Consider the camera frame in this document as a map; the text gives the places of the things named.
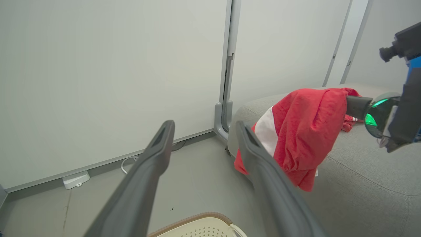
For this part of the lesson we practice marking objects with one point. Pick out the beige plastic laundry basket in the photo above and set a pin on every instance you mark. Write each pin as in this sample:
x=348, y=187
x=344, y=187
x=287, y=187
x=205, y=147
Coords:
x=200, y=228

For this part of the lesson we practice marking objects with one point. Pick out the white partition panel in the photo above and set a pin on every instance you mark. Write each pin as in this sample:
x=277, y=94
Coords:
x=286, y=49
x=371, y=69
x=98, y=65

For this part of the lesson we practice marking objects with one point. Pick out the white power adapter box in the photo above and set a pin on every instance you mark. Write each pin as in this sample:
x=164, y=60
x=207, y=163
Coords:
x=76, y=179

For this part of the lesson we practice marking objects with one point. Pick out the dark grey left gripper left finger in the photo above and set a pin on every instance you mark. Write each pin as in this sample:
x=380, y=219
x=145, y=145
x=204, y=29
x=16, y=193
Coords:
x=131, y=204

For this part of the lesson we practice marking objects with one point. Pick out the red garment with white stripes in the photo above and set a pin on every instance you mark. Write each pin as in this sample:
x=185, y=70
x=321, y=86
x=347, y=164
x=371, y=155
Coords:
x=306, y=131

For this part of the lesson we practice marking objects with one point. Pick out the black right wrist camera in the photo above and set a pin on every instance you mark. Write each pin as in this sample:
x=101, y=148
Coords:
x=408, y=42

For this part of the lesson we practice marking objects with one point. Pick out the grey partition foot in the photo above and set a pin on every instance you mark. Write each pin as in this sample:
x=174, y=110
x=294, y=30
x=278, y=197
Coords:
x=218, y=121
x=228, y=115

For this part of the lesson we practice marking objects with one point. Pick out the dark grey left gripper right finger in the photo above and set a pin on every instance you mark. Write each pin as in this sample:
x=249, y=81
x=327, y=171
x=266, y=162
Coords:
x=279, y=204

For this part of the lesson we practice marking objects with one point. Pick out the grey fabric sofa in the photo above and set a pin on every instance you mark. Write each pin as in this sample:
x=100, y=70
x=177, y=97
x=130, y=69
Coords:
x=361, y=184

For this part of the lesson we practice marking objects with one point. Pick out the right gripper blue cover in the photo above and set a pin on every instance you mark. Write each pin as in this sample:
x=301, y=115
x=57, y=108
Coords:
x=404, y=115

